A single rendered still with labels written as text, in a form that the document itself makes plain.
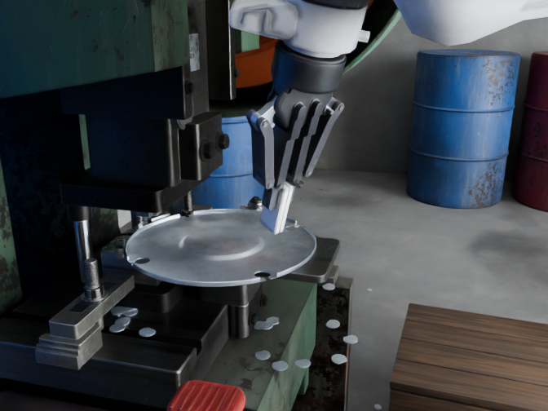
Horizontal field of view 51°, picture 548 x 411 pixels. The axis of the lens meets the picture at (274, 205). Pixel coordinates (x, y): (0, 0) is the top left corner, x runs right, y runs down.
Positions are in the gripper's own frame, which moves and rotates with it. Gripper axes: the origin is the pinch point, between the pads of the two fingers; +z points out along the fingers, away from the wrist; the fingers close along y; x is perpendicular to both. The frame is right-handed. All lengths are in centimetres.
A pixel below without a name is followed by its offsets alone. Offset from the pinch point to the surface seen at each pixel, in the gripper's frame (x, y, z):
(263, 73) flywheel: 38.7, 29.6, 3.2
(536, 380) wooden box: -25, 67, 52
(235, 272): 3.0, -1.8, 13.0
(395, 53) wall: 184, 277, 81
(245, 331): 1.9, 1.5, 25.5
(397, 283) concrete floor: 49, 139, 118
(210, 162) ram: 16.8, 2.3, 4.3
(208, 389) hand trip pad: -12.9, -17.5, 9.1
